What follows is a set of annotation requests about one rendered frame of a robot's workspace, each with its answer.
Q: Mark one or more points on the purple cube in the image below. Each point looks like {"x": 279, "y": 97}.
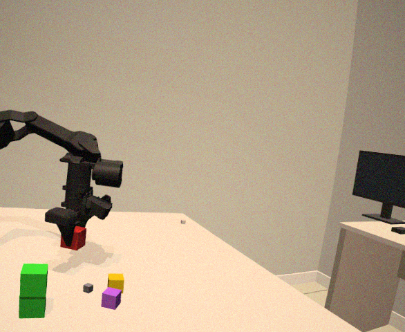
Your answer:
{"x": 111, "y": 298}

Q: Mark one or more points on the green block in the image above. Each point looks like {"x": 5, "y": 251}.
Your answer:
{"x": 32, "y": 307}
{"x": 33, "y": 280}

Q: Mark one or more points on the yellow block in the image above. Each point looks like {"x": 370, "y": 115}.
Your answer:
{"x": 116, "y": 281}

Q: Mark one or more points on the red block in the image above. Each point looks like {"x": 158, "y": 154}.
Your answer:
{"x": 78, "y": 241}

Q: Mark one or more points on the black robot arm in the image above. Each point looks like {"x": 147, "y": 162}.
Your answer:
{"x": 84, "y": 155}

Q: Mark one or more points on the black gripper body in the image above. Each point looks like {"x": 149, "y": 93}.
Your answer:
{"x": 73, "y": 200}

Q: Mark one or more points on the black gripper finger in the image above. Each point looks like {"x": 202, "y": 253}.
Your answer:
{"x": 67, "y": 232}
{"x": 83, "y": 218}

